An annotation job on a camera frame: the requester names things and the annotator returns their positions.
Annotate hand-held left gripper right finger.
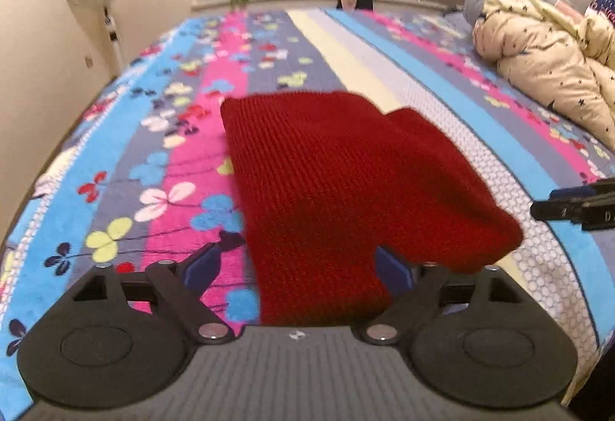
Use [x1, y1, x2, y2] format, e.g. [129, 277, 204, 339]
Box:
[353, 245, 522, 347]

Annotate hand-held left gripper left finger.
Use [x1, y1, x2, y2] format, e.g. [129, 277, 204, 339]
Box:
[72, 241, 236, 345]

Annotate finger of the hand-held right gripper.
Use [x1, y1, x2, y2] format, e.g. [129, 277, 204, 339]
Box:
[531, 178, 615, 232]

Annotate red knit sweater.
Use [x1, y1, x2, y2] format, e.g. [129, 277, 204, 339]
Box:
[220, 90, 524, 326]

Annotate floral striped blanket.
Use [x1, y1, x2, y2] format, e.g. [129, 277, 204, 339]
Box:
[0, 8, 615, 403]

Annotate star print quilt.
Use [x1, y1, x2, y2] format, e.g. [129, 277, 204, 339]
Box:
[473, 0, 615, 150]

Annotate flag print pillow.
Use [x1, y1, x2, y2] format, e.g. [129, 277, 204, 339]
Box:
[583, 0, 615, 25]

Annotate beige windowsill ledge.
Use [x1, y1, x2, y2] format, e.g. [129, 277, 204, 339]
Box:
[189, 0, 462, 14]

